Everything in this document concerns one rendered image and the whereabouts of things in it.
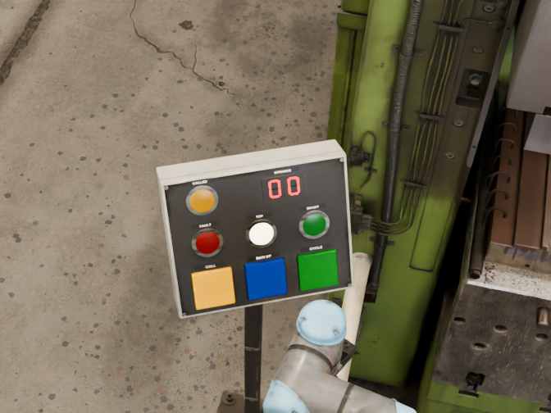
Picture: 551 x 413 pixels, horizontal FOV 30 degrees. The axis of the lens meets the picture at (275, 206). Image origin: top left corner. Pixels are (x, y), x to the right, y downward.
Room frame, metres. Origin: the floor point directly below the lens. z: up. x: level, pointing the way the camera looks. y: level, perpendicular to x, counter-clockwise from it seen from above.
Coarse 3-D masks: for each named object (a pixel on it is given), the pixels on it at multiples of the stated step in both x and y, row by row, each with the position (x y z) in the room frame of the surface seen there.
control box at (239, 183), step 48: (336, 144) 1.20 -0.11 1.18; (192, 192) 1.08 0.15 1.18; (240, 192) 1.09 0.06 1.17; (288, 192) 1.11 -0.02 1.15; (336, 192) 1.12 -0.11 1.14; (192, 240) 1.03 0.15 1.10; (240, 240) 1.04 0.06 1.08; (288, 240) 1.06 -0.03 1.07; (336, 240) 1.07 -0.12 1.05; (192, 288) 0.98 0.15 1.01; (240, 288) 0.99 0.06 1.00; (288, 288) 1.01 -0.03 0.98; (336, 288) 1.02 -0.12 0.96
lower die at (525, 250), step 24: (504, 120) 1.45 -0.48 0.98; (504, 144) 1.39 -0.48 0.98; (504, 168) 1.32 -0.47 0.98; (528, 168) 1.32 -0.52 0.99; (528, 192) 1.26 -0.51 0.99; (528, 216) 1.19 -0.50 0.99; (504, 240) 1.14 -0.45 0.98; (528, 240) 1.14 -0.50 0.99; (504, 264) 1.13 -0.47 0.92; (528, 264) 1.12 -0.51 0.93
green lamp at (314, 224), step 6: (312, 216) 1.09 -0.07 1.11; (318, 216) 1.09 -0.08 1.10; (306, 222) 1.08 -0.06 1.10; (312, 222) 1.08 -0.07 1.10; (318, 222) 1.08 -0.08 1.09; (324, 222) 1.09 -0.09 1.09; (306, 228) 1.07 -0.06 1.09; (312, 228) 1.08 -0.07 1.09; (318, 228) 1.08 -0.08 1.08; (324, 228) 1.08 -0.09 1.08; (312, 234) 1.07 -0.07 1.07
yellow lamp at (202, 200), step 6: (198, 192) 1.08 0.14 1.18; (204, 192) 1.08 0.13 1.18; (210, 192) 1.08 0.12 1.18; (192, 198) 1.07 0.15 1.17; (198, 198) 1.07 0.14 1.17; (204, 198) 1.07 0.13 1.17; (210, 198) 1.08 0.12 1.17; (192, 204) 1.06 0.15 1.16; (198, 204) 1.07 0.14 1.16; (204, 204) 1.07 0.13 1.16; (210, 204) 1.07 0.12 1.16; (198, 210) 1.06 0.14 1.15; (204, 210) 1.06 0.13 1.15
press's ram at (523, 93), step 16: (528, 0) 1.27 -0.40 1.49; (544, 0) 1.14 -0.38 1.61; (528, 16) 1.21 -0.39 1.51; (544, 16) 1.14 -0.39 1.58; (528, 32) 1.15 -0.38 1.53; (544, 32) 1.14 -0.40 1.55; (512, 48) 1.28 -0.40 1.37; (528, 48) 1.14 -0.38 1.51; (544, 48) 1.14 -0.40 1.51; (512, 64) 1.22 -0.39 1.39; (528, 64) 1.14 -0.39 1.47; (544, 64) 1.14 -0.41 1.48; (512, 80) 1.16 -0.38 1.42; (528, 80) 1.14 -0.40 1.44; (544, 80) 1.14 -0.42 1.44; (512, 96) 1.14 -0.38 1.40; (528, 96) 1.14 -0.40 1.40; (544, 96) 1.13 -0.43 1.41
